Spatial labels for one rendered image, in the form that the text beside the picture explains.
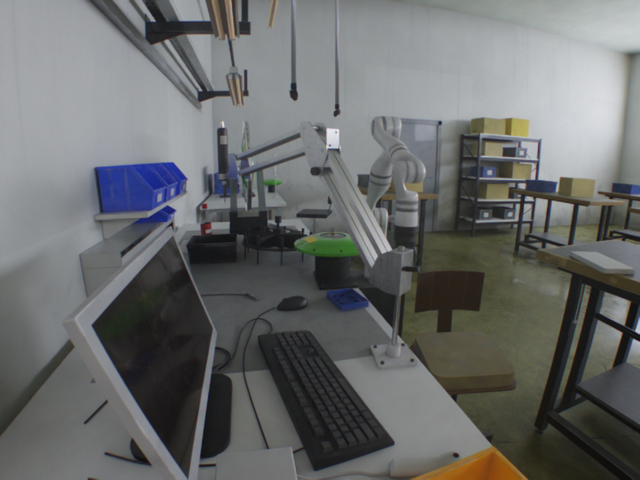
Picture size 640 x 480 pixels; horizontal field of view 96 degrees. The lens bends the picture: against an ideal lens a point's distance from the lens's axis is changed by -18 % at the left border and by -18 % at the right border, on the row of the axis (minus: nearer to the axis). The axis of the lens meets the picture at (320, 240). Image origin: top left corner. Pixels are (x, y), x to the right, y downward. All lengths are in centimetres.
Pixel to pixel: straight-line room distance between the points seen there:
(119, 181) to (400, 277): 104
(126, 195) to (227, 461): 103
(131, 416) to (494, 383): 129
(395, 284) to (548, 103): 812
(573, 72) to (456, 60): 315
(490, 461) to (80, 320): 54
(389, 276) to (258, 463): 47
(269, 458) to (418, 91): 655
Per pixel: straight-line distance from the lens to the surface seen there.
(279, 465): 59
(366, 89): 639
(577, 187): 570
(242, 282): 142
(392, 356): 90
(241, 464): 60
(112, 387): 44
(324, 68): 626
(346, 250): 127
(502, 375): 149
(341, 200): 88
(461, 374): 143
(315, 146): 90
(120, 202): 140
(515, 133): 730
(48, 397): 94
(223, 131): 130
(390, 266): 80
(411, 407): 77
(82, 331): 42
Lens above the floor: 140
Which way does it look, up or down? 14 degrees down
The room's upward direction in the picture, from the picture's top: straight up
